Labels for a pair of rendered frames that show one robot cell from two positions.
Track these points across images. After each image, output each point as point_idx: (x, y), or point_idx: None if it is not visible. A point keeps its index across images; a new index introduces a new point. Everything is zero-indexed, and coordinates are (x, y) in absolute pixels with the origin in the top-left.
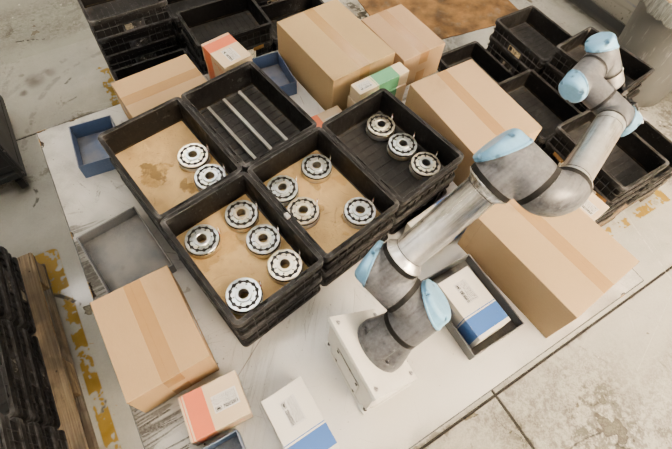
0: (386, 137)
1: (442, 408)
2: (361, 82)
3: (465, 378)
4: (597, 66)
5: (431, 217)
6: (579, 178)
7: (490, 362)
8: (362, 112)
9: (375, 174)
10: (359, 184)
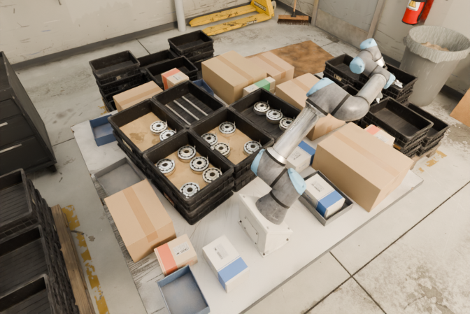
0: (265, 112)
1: (310, 252)
2: (249, 87)
3: (322, 236)
4: (366, 54)
5: (288, 129)
6: (361, 98)
7: (336, 226)
8: (250, 101)
9: (259, 126)
10: (251, 135)
